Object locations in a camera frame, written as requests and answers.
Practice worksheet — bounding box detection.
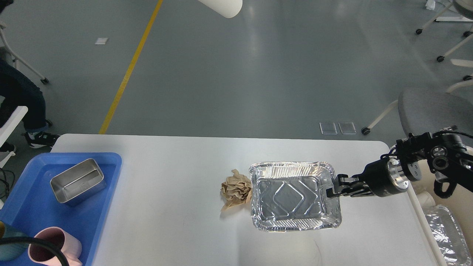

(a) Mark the white side table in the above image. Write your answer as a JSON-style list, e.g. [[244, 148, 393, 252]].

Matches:
[[0, 106, 28, 168]]

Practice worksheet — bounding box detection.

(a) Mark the aluminium foil tray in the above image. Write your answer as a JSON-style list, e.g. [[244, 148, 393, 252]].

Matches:
[[249, 161, 342, 232]]

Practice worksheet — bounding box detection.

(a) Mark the right floor socket plate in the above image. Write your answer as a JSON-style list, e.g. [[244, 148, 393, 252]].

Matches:
[[338, 122, 357, 135]]

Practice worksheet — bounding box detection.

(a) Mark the seated person in jeans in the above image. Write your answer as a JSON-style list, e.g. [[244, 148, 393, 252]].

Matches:
[[0, 0, 61, 152]]

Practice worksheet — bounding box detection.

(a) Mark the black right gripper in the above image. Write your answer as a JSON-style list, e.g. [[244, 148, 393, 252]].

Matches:
[[326, 158, 409, 198]]

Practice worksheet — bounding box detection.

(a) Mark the square stainless steel dish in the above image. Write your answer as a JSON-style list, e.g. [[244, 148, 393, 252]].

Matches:
[[50, 158, 107, 207]]

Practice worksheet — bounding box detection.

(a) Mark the grey office chair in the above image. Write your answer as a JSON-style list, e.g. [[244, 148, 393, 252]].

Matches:
[[361, 89, 472, 135]]

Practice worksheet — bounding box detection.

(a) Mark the white paper cup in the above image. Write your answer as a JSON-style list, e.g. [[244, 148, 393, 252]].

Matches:
[[199, 0, 243, 18]]

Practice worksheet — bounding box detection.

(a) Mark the white cup in bin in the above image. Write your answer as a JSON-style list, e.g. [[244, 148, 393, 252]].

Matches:
[[416, 191, 436, 210]]

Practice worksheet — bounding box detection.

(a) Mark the pink mug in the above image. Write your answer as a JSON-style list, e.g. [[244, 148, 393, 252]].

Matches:
[[28, 226, 83, 266]]

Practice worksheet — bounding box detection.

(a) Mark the floor socket plate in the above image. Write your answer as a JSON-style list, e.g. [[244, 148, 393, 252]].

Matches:
[[338, 122, 357, 135], [319, 122, 338, 135]]

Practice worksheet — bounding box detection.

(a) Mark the left floor socket plate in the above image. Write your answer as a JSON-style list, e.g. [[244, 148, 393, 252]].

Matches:
[[319, 122, 338, 135]]

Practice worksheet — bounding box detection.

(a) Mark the black cable at left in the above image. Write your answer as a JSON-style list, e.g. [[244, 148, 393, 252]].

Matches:
[[0, 167, 16, 202]]

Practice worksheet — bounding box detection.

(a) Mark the beige plastic bin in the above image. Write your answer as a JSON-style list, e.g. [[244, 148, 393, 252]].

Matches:
[[409, 160, 472, 266]]

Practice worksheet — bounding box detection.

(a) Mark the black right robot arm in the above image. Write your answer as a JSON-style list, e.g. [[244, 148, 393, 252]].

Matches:
[[326, 126, 473, 198]]

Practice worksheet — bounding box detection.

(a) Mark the blue plastic tray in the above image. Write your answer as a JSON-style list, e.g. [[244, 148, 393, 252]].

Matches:
[[0, 153, 123, 266]]

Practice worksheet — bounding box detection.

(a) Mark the white chair legs background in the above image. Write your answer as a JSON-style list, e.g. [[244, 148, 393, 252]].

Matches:
[[416, 0, 473, 95]]

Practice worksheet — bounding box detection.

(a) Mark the foil tray in bin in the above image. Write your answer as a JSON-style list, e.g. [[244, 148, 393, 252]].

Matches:
[[423, 204, 472, 266]]

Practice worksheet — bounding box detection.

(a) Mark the crumpled brown paper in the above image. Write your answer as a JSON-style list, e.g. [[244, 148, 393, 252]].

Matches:
[[220, 169, 253, 212]]

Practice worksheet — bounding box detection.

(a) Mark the teal ceramic mug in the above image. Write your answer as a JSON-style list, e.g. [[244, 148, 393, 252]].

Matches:
[[0, 221, 29, 262]]

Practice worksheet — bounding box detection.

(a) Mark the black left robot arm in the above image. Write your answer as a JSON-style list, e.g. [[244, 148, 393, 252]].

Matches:
[[0, 237, 69, 266]]

